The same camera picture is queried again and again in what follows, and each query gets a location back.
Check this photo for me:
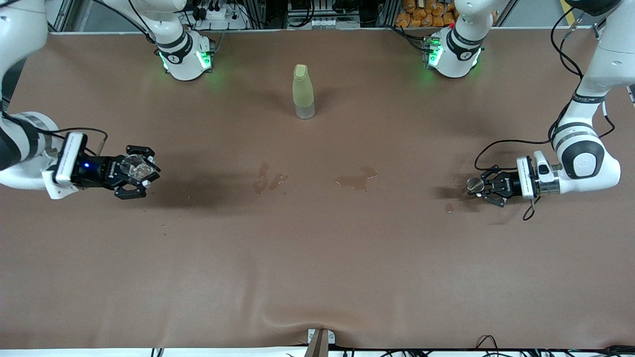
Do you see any clear glass cup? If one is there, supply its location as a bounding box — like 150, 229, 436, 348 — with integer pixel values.
122, 154, 153, 181

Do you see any brown liquid spill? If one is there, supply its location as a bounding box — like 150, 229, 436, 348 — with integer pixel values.
252, 163, 290, 196
335, 166, 379, 192

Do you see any white power strip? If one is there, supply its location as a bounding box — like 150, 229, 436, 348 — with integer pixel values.
191, 4, 249, 30

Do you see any yellow-green bottle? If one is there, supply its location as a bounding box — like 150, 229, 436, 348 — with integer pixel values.
292, 63, 316, 120

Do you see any orange snack packs pile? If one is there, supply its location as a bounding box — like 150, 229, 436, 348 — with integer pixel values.
395, 0, 459, 28

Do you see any brown table mat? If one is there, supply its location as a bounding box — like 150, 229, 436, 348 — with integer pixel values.
0, 27, 635, 350

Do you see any grey control box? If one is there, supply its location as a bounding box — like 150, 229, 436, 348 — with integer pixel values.
287, 0, 361, 29

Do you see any aluminium frame profile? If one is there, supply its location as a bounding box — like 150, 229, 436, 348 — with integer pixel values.
47, 0, 75, 34

